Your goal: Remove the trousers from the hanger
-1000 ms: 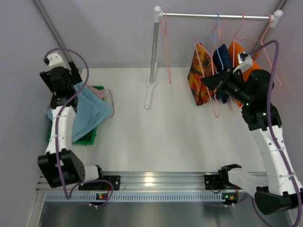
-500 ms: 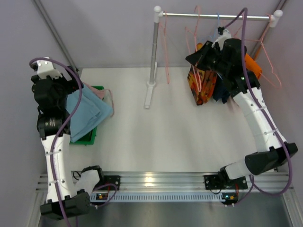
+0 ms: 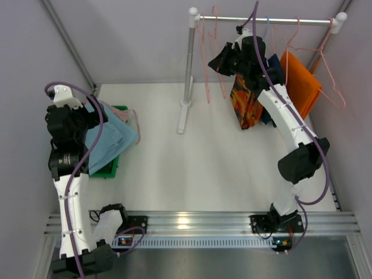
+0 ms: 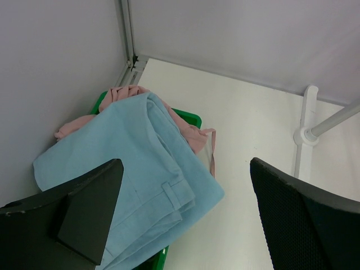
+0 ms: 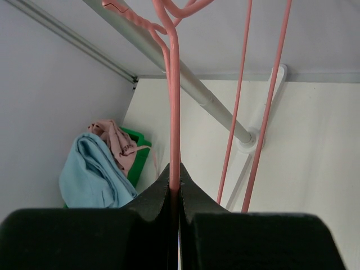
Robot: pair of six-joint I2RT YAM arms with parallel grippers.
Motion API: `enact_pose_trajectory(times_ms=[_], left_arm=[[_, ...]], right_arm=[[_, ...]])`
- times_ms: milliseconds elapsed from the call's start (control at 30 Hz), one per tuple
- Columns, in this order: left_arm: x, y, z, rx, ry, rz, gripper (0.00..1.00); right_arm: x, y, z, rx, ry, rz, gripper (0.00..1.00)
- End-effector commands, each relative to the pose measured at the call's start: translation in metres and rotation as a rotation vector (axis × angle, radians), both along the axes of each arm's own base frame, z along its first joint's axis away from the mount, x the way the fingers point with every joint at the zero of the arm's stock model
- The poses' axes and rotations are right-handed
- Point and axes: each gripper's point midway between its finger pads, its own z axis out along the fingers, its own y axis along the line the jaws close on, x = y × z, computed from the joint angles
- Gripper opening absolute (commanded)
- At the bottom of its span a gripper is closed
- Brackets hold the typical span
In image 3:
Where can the bright orange trousers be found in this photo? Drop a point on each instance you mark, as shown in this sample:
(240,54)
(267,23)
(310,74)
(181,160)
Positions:
(302,88)

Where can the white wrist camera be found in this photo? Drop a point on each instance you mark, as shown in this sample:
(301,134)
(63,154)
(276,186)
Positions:
(242,33)
(62,96)

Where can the pink wire hanger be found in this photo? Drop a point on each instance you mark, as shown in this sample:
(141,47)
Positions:
(334,27)
(201,32)

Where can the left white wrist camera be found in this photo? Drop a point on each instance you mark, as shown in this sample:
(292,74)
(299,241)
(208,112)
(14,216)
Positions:
(62,96)

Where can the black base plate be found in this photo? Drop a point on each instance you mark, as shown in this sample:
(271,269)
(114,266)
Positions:
(267,223)
(138,221)

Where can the light blue trousers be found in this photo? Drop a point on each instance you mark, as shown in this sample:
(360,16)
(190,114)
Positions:
(116,136)

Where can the green plastic bin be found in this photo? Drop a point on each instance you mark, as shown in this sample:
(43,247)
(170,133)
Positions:
(108,171)

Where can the pink hanger of blue trousers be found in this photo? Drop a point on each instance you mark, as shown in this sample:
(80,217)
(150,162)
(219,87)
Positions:
(214,43)

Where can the navy blue trousers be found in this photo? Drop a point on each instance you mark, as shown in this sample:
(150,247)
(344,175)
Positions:
(272,62)

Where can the empty pink wire hanger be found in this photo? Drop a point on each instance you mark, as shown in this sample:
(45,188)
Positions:
(334,27)

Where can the pink trousers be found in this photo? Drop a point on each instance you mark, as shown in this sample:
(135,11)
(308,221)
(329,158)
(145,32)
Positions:
(124,113)

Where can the slotted grey cable duct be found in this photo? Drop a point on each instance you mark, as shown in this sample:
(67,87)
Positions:
(192,242)

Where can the orange patterned trousers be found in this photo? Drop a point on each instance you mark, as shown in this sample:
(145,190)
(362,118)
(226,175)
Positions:
(247,108)

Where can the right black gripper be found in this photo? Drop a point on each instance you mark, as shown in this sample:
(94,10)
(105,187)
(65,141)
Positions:
(228,61)

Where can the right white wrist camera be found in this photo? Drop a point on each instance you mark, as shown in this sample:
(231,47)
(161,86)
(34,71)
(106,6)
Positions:
(242,33)

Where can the aluminium mounting rail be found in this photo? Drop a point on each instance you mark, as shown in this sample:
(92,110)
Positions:
(236,224)

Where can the white metal clothes rack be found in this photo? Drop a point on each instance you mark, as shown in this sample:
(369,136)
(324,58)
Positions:
(195,16)

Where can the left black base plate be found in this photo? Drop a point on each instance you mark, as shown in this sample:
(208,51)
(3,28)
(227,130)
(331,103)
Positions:
(138,221)

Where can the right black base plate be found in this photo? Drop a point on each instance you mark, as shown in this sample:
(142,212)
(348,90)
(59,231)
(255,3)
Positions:
(267,223)

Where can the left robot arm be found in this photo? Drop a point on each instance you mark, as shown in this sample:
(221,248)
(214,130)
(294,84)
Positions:
(84,251)

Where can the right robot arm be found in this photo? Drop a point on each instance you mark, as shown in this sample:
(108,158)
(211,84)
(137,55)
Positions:
(257,88)

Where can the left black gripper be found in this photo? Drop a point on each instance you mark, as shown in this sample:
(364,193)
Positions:
(95,117)

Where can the pink hanger of orange trousers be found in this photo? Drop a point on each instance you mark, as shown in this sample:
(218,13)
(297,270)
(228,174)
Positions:
(288,45)

